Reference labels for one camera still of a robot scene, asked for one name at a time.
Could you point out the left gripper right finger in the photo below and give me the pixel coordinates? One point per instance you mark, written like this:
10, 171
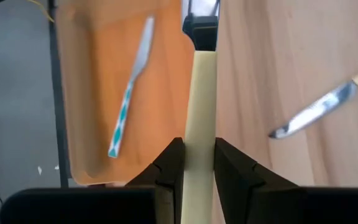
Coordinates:
291, 207

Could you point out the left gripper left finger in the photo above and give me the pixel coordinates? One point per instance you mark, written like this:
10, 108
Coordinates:
89, 207

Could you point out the orange translucent plastic tray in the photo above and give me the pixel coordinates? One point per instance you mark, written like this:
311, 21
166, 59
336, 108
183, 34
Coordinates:
166, 93

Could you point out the black aluminium rig frame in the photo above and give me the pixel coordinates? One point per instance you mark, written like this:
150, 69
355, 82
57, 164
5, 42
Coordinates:
57, 93

